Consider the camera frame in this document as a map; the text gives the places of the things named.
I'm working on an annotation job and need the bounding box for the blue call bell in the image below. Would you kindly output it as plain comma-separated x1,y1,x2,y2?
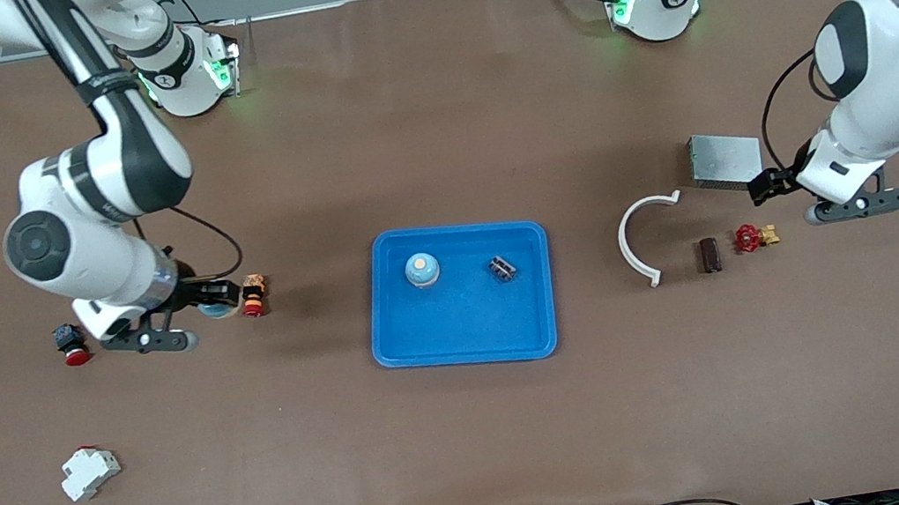
402,250,443,292
199,298,241,323

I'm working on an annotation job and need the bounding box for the brown electrolytic capacitor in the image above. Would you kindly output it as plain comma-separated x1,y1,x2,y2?
695,235,724,276

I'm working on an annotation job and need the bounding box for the blue plastic tray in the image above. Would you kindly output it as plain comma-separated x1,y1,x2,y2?
354,207,566,384

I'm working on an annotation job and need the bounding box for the red yellow push button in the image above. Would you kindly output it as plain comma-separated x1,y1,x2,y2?
237,272,272,321

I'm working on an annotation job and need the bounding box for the red mushroom emergency button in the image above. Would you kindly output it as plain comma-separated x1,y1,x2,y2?
50,320,93,370

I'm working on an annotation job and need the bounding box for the grey metal box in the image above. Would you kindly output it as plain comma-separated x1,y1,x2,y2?
684,125,768,200

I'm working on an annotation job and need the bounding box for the white curved plastic clamp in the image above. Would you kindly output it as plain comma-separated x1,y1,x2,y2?
612,189,695,292

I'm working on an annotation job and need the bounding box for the white circuit breaker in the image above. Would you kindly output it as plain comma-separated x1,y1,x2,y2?
56,441,127,505

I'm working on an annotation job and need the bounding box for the brown table mat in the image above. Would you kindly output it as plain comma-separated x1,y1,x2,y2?
0,0,899,505

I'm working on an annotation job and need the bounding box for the red handled brass valve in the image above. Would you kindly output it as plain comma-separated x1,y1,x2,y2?
732,219,782,256

